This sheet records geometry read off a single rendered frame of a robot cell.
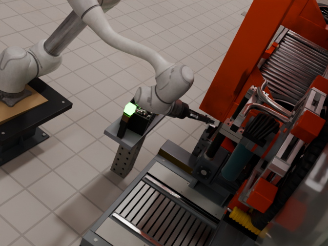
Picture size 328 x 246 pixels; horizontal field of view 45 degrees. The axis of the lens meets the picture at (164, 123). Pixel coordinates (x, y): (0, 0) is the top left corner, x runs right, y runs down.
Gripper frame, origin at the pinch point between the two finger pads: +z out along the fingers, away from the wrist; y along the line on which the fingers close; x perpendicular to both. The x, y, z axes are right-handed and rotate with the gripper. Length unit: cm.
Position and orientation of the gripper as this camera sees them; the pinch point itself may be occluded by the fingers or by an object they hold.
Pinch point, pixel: (212, 121)
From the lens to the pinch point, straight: 187.8
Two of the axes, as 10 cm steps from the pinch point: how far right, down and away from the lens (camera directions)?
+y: 4.2, 2.8, -8.7
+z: 8.3, 2.7, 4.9
